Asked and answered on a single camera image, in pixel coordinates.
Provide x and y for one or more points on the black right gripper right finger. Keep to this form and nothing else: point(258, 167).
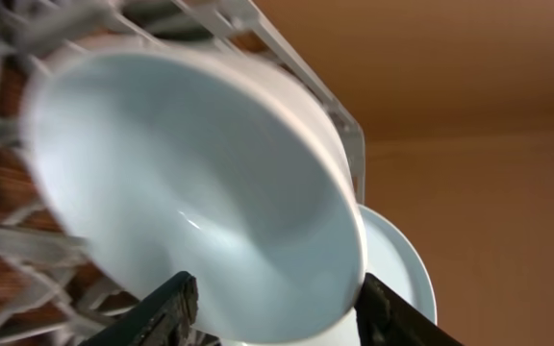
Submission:
point(385, 319)

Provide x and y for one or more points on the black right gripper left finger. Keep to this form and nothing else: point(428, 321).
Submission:
point(164, 317)

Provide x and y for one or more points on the light blue plate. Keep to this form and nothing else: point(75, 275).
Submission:
point(393, 259)

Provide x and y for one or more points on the light blue bowl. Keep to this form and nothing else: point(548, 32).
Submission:
point(166, 158)

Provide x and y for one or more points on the grey dishwasher rack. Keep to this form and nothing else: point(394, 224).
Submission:
point(48, 283)

